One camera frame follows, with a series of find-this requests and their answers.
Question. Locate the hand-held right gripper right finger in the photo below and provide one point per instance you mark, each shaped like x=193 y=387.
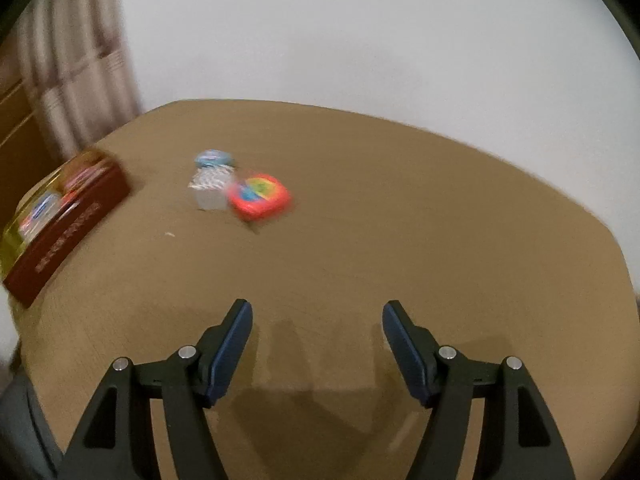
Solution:
x=407 y=355

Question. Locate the red and gold tin box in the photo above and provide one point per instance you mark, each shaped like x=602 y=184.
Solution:
x=70 y=240

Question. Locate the beige patterned curtain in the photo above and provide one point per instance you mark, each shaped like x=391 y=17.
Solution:
x=85 y=60

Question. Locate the clear floss box blue label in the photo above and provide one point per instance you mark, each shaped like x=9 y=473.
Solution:
x=40 y=210

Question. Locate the orange tin with colourful print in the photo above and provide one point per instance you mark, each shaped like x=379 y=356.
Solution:
x=257 y=197

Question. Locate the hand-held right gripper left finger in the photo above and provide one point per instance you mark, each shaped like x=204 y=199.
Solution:
x=227 y=352

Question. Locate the small blue oval tin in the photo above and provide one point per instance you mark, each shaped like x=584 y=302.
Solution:
x=214 y=158

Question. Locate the small clear box red contents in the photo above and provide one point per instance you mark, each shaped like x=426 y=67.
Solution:
x=85 y=174

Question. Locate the black white zigzag cube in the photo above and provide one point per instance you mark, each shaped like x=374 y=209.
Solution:
x=210 y=190

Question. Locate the grey fabric surface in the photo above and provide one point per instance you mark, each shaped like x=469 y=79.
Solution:
x=25 y=430

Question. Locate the brown wooden panel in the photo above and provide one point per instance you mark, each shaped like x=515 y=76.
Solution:
x=20 y=130

